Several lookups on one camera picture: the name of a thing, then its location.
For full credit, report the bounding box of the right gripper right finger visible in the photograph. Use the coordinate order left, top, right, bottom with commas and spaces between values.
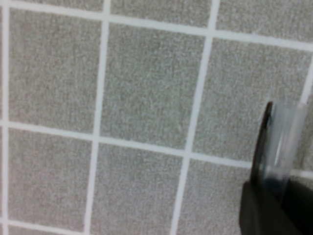
280, 179, 313, 235

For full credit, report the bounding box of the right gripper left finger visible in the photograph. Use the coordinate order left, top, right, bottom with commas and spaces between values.
239, 180, 304, 235

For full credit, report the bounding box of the clear pen cap black clip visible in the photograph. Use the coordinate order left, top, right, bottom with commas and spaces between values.
249, 100, 309, 205

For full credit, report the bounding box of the gray white-grid table cloth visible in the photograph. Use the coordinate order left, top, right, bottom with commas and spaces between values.
0, 0, 313, 235

